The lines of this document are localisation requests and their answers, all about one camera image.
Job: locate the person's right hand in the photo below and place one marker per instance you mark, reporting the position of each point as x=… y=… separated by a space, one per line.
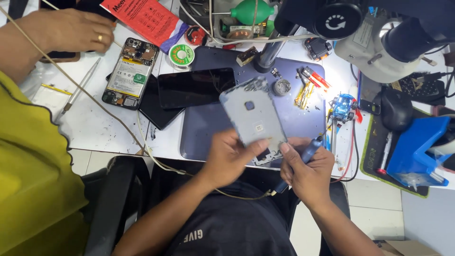
x=308 y=170

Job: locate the person's left hand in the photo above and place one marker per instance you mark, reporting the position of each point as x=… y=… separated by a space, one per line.
x=227 y=160

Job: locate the blue electric screwdriver pen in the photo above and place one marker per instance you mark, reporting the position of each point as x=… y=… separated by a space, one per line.
x=305 y=154

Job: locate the grey phone back cover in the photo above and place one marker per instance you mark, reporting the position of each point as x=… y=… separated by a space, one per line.
x=253 y=113

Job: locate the blue-grey work mat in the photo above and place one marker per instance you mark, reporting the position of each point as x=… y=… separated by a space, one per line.
x=248 y=106

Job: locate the person's dark shirt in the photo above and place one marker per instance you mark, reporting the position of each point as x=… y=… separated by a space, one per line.
x=234 y=224

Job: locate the black mouse pad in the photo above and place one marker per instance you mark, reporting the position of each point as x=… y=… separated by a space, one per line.
x=376 y=149

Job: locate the small blue toy car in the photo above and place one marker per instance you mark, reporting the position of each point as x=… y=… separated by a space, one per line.
x=343 y=106

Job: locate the black phone screen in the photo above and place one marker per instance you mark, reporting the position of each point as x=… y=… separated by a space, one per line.
x=196 y=88

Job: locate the silver red pen tool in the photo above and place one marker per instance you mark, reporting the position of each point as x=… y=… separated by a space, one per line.
x=385 y=153

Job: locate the red orange flex strips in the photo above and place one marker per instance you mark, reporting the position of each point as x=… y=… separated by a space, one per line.
x=312 y=87

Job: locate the round grey flux tin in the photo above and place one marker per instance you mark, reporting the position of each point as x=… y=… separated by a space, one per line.
x=282 y=87

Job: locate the black phone face down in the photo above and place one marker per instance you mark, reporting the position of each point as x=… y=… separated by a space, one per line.
x=156 y=106

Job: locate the black computer mouse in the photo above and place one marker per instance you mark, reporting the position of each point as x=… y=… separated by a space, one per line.
x=396 y=108

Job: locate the blue tape dispenser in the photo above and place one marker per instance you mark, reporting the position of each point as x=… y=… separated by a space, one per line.
x=419 y=153

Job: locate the black chair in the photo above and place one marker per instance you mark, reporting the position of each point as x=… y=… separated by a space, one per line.
x=117 y=206

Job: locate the black toy car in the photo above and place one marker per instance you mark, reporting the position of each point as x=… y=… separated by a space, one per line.
x=317 y=48

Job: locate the cardboard box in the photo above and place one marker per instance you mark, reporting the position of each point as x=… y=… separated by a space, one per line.
x=408 y=248

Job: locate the red black tape roll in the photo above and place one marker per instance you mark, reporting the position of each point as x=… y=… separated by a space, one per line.
x=195 y=35

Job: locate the opened phone with battery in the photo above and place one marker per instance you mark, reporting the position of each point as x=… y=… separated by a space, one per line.
x=130 y=74

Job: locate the stereo microscope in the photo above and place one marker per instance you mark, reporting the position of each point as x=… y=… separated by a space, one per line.
x=362 y=32

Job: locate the green rubber air blower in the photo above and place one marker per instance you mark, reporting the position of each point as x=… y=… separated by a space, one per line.
x=248 y=11

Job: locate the red screen protector packet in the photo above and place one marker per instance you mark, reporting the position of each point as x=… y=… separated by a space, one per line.
x=149 y=19

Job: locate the silver metal pen tool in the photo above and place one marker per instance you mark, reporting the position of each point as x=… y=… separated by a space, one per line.
x=79 y=89

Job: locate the yellow tweezers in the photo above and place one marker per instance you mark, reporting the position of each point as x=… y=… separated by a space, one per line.
x=56 y=89

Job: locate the black phone under hand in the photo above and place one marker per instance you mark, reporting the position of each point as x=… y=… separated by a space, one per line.
x=60 y=56

